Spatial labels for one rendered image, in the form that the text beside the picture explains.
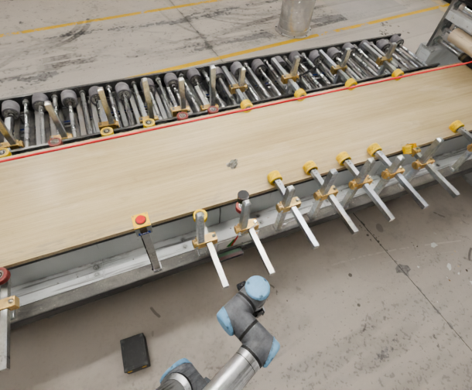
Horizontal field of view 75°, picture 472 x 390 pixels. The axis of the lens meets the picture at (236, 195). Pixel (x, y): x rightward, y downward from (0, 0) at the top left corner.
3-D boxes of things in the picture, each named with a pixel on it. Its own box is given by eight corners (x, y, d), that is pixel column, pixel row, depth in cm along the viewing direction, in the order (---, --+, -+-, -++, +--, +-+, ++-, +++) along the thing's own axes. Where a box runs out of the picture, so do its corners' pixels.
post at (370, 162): (346, 208, 210) (377, 160, 171) (341, 210, 209) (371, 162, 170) (343, 203, 211) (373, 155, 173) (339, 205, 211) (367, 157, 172)
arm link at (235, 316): (237, 338, 101) (262, 311, 107) (213, 312, 105) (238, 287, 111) (234, 344, 109) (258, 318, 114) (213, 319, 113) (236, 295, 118)
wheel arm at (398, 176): (426, 208, 184) (429, 204, 181) (422, 210, 183) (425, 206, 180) (375, 149, 210) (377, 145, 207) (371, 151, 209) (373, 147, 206)
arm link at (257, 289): (238, 286, 110) (258, 268, 115) (236, 297, 120) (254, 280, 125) (258, 306, 107) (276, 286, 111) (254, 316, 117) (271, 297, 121)
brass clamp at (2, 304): (19, 309, 147) (14, 306, 143) (-13, 319, 144) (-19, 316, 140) (19, 296, 151) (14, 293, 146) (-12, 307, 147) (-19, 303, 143)
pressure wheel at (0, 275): (-3, 286, 154) (-17, 278, 145) (10, 272, 159) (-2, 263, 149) (8, 293, 152) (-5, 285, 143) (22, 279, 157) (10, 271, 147)
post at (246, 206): (243, 246, 194) (251, 203, 155) (237, 248, 193) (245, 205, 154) (241, 241, 196) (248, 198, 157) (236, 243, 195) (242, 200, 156)
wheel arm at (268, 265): (274, 274, 165) (275, 271, 161) (268, 276, 164) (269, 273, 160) (242, 209, 187) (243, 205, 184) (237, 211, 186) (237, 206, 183)
